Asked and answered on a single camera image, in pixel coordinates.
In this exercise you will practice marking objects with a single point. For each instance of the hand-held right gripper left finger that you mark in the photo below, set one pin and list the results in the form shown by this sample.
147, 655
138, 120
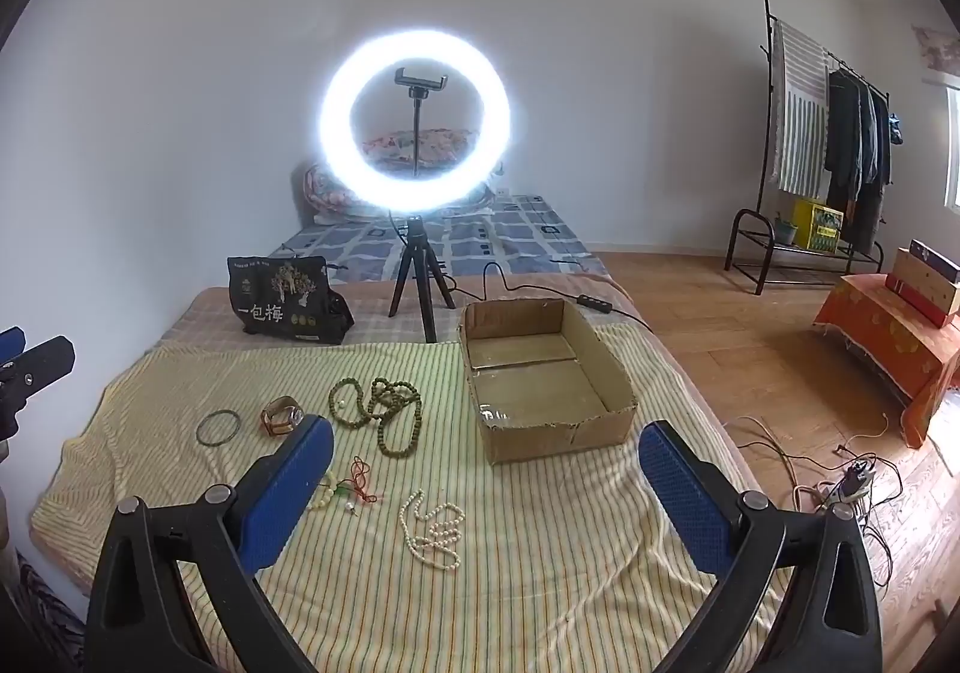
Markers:
289, 485

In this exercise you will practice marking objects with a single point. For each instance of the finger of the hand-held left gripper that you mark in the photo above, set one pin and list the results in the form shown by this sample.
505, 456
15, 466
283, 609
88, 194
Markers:
45, 359
9, 343

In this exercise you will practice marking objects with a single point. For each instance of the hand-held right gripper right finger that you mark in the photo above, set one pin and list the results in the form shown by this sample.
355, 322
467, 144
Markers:
682, 500

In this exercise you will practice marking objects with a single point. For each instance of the dark thin bangle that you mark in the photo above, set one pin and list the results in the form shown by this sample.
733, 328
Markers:
199, 428

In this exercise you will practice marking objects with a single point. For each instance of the yellow striped cloth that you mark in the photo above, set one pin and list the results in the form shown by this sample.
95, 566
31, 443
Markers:
525, 530

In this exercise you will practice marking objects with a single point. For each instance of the white power strip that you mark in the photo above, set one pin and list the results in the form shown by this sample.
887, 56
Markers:
855, 483

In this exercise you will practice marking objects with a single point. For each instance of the black snack bag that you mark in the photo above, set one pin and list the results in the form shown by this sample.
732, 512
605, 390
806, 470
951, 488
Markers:
285, 301

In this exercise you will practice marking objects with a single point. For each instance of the dark striped cloth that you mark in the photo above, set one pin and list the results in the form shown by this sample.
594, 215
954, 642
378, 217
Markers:
34, 613

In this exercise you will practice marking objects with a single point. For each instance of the black tripod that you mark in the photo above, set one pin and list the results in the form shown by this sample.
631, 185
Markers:
420, 268

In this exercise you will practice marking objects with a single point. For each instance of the orange cloth covered stool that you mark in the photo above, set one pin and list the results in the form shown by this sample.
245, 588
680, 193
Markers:
885, 335

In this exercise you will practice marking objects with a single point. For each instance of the floral folded quilt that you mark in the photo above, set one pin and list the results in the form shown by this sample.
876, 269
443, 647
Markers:
330, 189

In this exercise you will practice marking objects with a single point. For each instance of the red flat box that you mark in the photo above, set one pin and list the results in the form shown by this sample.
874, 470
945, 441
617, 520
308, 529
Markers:
911, 307

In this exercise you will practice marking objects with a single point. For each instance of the yellow box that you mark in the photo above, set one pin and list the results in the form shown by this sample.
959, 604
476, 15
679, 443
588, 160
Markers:
817, 226

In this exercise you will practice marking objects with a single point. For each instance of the blue patterned mattress sheet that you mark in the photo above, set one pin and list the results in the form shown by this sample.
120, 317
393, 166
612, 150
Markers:
510, 230

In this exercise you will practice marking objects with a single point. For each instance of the tan cardboard box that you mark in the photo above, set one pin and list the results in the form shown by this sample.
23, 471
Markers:
926, 286

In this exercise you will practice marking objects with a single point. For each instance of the navy flat box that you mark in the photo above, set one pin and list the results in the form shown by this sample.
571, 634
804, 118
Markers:
937, 256

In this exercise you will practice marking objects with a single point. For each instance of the floral pillow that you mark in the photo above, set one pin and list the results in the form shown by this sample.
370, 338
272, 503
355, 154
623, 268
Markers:
442, 148

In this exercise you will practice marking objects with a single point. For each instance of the striped hanging towel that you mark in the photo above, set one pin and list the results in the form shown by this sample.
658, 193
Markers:
799, 118

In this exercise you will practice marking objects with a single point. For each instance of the dark hanging coat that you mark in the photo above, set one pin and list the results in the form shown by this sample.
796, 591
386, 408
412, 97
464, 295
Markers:
844, 133

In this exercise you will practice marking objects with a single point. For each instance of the black phone holder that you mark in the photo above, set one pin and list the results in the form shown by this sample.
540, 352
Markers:
421, 78

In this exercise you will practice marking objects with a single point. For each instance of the window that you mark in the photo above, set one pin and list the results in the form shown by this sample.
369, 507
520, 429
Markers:
954, 148

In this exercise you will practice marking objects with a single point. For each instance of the black metal clothes rack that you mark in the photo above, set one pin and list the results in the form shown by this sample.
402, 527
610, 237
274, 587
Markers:
766, 20

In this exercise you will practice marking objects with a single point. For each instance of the floral curtain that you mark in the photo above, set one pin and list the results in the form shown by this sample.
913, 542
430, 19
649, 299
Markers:
936, 48

